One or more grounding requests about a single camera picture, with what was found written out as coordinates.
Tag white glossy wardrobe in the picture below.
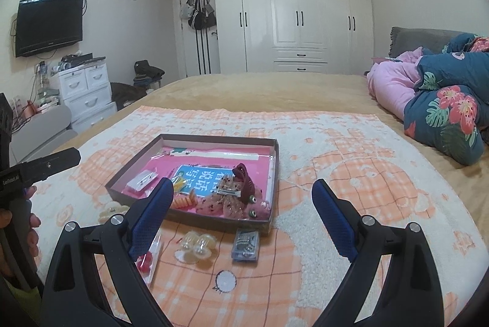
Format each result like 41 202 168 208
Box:
156 0 374 77

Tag shallow cardboard box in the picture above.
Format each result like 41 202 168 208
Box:
105 133 279 236

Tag orange white plaid blanket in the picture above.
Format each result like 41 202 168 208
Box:
28 105 489 327

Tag person's left hand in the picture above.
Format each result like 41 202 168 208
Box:
0 186 42 276

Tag yellow bedspread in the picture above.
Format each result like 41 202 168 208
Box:
50 72 489 236

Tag black hanging straps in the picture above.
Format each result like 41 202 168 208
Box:
195 30 212 75

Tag spotted bow hair clip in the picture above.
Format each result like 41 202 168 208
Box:
196 175 265 221

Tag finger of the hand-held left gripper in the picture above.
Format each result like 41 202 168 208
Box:
21 147 82 182

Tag cream hair claw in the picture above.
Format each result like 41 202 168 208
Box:
99 202 131 225

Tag red cherry earring packet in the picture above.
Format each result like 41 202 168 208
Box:
134 230 164 287

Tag pink quilt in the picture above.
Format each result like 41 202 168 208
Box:
367 47 425 121

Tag white room door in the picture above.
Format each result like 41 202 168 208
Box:
172 0 221 79

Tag black set-top box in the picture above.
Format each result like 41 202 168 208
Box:
61 53 105 70

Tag white drawer cabinet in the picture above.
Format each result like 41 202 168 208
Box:
59 61 117 133

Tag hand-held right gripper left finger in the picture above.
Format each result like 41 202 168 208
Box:
45 177 180 327

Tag black hanging bag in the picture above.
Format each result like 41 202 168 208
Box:
189 0 217 31

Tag blue floral quilt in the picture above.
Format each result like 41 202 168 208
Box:
403 33 489 165

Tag black wall television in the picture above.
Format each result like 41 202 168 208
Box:
14 0 84 58

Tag cluttered shelf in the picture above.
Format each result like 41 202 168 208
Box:
11 61 62 121

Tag dark hat and clothes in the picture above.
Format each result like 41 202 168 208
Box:
134 60 166 81

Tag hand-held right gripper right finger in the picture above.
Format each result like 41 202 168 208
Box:
311 179 447 327

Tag dark clothing pile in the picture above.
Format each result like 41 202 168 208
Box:
111 83 148 110

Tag grey padded chair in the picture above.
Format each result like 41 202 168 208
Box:
9 103 77 163

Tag dark red hair claw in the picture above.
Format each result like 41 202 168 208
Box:
231 162 257 206

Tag clear box of hairpins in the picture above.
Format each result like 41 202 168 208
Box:
231 228 262 263

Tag green cloth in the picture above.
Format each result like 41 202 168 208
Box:
6 279 42 301

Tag grey headboard cushion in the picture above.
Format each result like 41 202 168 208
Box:
389 26 470 58

